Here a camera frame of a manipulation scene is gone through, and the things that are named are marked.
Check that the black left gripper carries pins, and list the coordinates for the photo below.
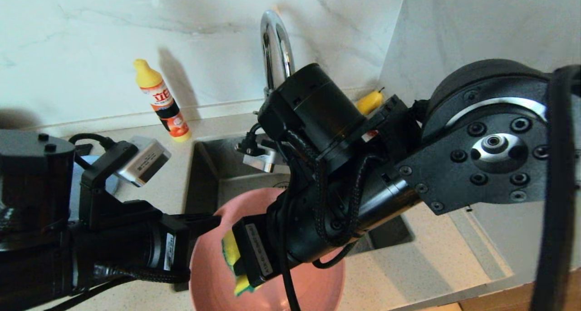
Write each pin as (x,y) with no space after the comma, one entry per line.
(168,247)

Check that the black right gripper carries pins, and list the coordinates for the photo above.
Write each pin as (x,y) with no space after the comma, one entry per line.
(258,252)

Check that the yellow green sponge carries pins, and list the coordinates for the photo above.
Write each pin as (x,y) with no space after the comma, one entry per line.
(231,252)

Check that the pink plate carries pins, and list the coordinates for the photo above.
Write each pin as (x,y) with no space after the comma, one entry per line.
(213,274)

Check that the yellow-capped detergent bottle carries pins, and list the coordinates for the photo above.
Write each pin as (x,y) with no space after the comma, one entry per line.
(164,104)

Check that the blue-grey plate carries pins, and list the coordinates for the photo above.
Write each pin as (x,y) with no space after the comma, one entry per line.
(76,188)

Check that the chrome gooseneck faucet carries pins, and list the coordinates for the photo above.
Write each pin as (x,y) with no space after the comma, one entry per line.
(272,38)

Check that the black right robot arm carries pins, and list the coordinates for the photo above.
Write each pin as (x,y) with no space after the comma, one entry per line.
(454,156)

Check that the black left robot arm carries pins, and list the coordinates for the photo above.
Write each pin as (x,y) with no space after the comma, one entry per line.
(36,211)

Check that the stainless steel sink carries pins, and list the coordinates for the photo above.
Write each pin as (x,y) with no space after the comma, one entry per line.
(213,165)

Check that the dark red apple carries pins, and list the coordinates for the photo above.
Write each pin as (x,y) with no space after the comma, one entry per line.
(370,135)

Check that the yellow pear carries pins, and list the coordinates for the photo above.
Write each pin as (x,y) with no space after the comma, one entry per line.
(367,103)

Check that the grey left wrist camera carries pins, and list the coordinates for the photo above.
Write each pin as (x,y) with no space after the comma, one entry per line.
(145,161)

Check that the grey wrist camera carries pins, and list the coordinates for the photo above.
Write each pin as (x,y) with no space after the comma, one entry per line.
(145,161)
(263,159)

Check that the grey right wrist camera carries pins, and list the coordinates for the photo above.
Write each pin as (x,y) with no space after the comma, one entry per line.
(263,159)

